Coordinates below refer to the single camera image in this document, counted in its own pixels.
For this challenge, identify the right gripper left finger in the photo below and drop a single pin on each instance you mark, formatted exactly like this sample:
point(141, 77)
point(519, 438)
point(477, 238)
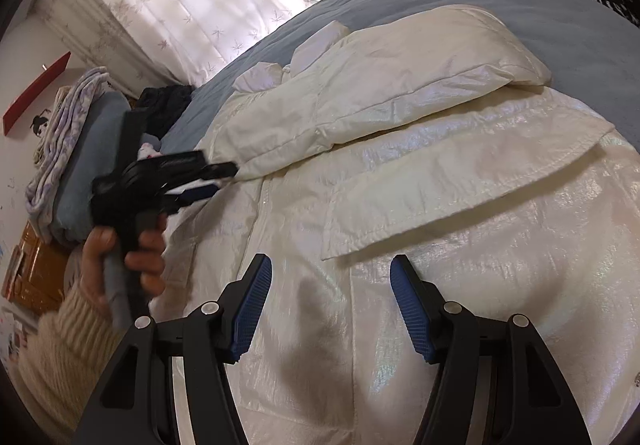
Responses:
point(167, 382)

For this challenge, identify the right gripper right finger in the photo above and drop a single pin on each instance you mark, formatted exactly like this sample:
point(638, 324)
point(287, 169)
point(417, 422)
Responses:
point(529, 401)

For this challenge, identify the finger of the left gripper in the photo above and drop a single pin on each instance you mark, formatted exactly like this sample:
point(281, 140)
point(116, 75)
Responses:
point(193, 165)
point(175, 201)

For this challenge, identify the cream shiny puffer jacket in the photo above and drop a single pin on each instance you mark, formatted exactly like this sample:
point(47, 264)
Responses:
point(521, 203)

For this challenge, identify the cream knit left sleeve forearm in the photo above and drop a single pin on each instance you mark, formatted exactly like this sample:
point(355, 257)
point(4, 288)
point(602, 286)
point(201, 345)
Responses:
point(57, 372)

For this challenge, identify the black clothing pile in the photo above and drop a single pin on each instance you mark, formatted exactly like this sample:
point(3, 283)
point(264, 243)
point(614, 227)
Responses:
point(164, 106)

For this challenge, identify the person's left hand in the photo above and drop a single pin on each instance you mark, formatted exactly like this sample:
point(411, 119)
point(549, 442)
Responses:
point(148, 261)

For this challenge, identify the pink white plush toy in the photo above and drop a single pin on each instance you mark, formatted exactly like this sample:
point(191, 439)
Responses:
point(149, 147)

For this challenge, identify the grey-blue pillow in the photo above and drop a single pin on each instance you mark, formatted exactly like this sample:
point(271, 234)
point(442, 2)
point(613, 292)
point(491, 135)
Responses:
point(94, 155)

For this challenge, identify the folded patterned blanket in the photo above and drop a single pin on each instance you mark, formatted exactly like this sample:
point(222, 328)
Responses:
point(69, 114)

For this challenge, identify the orange wooden box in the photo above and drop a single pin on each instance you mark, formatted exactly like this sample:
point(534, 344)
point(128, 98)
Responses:
point(35, 275)

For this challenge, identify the grey-blue bed cover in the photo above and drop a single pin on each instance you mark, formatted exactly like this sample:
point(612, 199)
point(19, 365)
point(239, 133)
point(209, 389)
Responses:
point(344, 69)

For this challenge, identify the red wall shelf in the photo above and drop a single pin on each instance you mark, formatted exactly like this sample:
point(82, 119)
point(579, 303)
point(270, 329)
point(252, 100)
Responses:
point(31, 93)

